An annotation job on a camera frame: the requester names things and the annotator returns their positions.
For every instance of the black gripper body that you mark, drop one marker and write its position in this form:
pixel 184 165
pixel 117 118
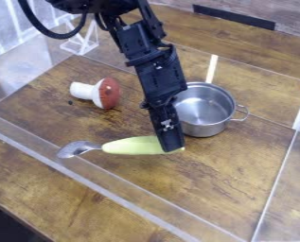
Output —
pixel 161 76

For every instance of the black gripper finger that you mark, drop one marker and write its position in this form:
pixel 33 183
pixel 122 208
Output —
pixel 167 127

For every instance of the green handled metal spoon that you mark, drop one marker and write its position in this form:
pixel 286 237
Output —
pixel 138 145

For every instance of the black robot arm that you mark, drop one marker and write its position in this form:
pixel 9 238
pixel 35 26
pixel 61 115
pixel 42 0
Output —
pixel 137 32

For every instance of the small steel pot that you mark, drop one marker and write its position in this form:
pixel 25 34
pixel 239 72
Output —
pixel 207 108

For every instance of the toy mushroom brown cap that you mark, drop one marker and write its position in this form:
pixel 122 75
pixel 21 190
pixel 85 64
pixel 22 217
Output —
pixel 104 93

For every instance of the clear acrylic triangle stand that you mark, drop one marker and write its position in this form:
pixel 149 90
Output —
pixel 82 43

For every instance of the clear acrylic front barrier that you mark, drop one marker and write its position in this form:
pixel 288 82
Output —
pixel 164 213

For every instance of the black strip on table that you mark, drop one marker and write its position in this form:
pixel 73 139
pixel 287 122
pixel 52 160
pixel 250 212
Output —
pixel 235 17

